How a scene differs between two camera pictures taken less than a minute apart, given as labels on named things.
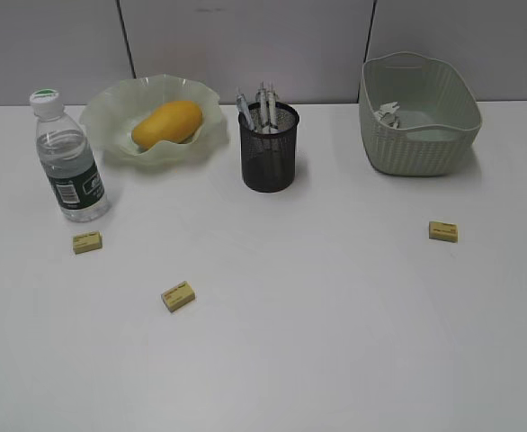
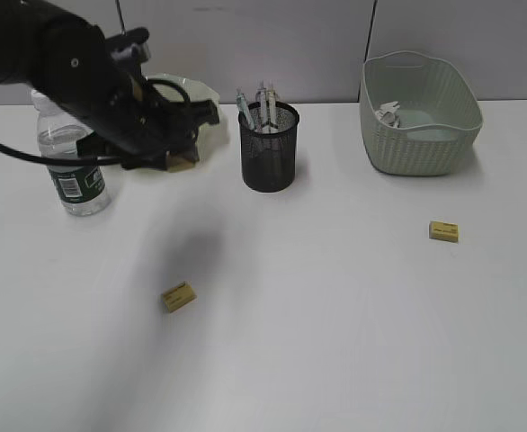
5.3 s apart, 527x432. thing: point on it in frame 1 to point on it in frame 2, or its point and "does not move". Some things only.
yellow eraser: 179,296 does not move
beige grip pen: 272,111 does not move
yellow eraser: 86,242 to 179,162
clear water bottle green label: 68,160 does not move
